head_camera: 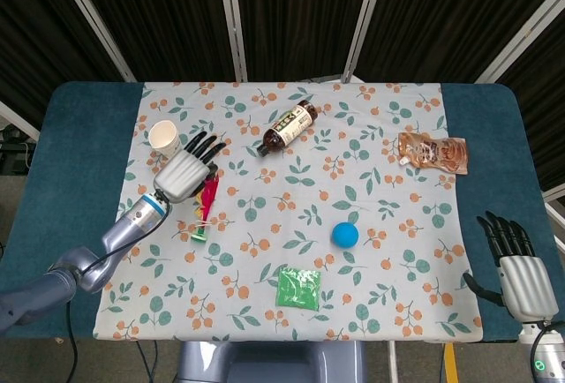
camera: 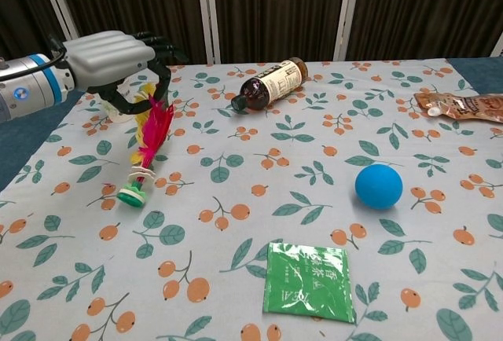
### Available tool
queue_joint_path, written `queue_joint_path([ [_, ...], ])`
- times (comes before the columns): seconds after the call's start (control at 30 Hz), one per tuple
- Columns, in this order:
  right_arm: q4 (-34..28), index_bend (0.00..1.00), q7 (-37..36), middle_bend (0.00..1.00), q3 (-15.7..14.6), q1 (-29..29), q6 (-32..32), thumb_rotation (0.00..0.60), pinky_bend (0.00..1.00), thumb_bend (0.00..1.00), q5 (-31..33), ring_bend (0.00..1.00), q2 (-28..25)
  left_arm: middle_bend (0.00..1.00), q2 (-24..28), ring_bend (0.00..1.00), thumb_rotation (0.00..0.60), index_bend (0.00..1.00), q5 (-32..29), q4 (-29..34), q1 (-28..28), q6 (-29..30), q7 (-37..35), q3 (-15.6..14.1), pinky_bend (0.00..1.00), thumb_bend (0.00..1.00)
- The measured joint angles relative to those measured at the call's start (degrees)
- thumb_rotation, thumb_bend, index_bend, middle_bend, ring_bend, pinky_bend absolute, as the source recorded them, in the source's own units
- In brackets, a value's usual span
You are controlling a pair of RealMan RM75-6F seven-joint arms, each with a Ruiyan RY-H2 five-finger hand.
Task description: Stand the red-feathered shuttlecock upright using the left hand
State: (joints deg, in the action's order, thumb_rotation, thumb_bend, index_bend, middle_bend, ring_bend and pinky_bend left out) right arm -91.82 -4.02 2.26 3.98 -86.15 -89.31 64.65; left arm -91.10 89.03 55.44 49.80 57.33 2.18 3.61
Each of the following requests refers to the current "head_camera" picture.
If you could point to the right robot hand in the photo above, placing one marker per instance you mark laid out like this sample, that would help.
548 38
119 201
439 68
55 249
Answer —
523 279

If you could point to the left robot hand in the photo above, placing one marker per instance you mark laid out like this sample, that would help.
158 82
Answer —
187 169

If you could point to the colourful feather shuttlecock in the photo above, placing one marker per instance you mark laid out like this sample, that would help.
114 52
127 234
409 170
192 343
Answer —
204 213

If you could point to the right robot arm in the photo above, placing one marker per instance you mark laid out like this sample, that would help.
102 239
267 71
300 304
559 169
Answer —
545 350

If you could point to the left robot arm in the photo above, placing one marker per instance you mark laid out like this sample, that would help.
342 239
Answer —
97 250

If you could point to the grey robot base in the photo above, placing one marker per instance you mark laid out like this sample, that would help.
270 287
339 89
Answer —
269 362

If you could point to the white paper cup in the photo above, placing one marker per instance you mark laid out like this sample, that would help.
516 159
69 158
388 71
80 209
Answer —
164 139

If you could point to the floral tablecloth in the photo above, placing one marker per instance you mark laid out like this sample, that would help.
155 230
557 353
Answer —
287 206

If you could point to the brown tea bottle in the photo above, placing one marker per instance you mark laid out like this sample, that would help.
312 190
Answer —
289 126

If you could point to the blue felt table cover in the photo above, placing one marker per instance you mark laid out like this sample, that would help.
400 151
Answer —
75 144

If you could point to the brown sauce pouch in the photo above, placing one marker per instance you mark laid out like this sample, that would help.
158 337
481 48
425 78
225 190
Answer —
434 151

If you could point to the green bead bag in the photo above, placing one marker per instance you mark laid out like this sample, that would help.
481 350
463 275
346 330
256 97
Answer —
299 288

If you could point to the blue ball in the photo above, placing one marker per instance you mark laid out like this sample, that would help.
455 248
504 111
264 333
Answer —
346 235

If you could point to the black folding screen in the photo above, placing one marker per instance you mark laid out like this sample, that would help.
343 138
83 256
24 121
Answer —
282 17

